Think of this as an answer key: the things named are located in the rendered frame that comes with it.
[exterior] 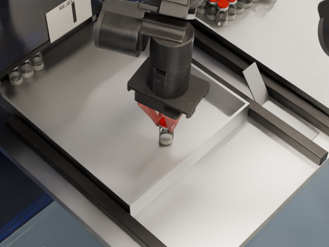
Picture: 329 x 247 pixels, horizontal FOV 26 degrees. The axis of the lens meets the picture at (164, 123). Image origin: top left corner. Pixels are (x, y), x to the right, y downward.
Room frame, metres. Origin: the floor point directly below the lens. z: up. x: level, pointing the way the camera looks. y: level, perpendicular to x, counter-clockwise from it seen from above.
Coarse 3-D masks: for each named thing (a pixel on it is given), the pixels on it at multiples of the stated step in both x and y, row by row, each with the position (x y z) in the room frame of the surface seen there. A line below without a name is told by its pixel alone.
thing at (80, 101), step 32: (64, 64) 0.83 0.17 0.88; (96, 64) 0.83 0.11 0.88; (128, 64) 0.83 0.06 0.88; (192, 64) 0.80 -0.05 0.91; (0, 96) 0.73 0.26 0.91; (32, 96) 0.76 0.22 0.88; (64, 96) 0.76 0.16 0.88; (96, 96) 0.76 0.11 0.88; (128, 96) 0.76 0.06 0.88; (224, 96) 0.74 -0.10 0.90; (32, 128) 0.68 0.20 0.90; (64, 128) 0.69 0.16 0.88; (96, 128) 0.69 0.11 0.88; (128, 128) 0.69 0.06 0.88; (192, 128) 0.69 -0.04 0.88; (224, 128) 0.67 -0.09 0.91; (96, 160) 0.63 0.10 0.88; (128, 160) 0.63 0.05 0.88; (160, 160) 0.63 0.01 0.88; (192, 160) 0.62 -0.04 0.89; (128, 192) 0.57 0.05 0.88; (160, 192) 0.57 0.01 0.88
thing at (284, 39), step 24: (264, 0) 0.99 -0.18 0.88; (288, 0) 0.99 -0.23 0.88; (312, 0) 0.99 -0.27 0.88; (192, 24) 0.91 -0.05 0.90; (240, 24) 0.92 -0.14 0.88; (264, 24) 0.92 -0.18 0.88; (288, 24) 0.92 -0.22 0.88; (312, 24) 0.92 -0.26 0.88; (240, 48) 0.83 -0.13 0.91; (264, 48) 0.86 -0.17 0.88; (288, 48) 0.86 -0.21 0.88; (312, 48) 0.86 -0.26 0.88; (264, 72) 0.79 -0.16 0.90; (288, 72) 0.81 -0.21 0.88; (312, 72) 0.81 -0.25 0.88; (312, 96) 0.73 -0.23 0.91
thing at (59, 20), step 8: (72, 0) 0.81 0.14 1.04; (80, 0) 0.82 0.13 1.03; (88, 0) 0.83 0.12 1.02; (56, 8) 0.78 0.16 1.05; (64, 8) 0.79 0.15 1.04; (80, 8) 0.82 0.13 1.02; (88, 8) 0.83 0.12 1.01; (48, 16) 0.77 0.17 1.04; (56, 16) 0.78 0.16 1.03; (64, 16) 0.79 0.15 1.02; (72, 16) 0.80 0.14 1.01; (80, 16) 0.81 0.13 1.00; (88, 16) 0.82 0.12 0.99; (48, 24) 0.77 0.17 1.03; (56, 24) 0.78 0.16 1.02; (64, 24) 0.79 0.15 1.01; (72, 24) 0.80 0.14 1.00; (56, 32) 0.78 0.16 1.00; (64, 32) 0.79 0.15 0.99
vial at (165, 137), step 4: (160, 128) 0.66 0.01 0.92; (164, 128) 0.66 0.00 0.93; (160, 132) 0.66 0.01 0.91; (164, 132) 0.65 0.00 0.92; (168, 132) 0.65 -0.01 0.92; (172, 132) 0.66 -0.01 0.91; (160, 136) 0.66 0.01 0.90; (164, 136) 0.65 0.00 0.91; (168, 136) 0.65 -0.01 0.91; (172, 136) 0.66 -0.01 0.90; (160, 140) 0.66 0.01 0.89; (164, 140) 0.65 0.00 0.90; (168, 140) 0.65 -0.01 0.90; (172, 140) 0.66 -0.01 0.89; (164, 144) 0.65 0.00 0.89; (168, 144) 0.65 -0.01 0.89
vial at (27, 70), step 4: (28, 60) 0.80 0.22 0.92; (24, 64) 0.80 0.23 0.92; (28, 64) 0.80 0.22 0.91; (24, 68) 0.79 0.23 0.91; (28, 68) 0.80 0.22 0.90; (32, 68) 0.81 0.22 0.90; (24, 72) 0.79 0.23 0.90; (28, 72) 0.80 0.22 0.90; (32, 72) 0.80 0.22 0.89; (24, 76) 0.79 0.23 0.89; (28, 76) 0.80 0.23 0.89
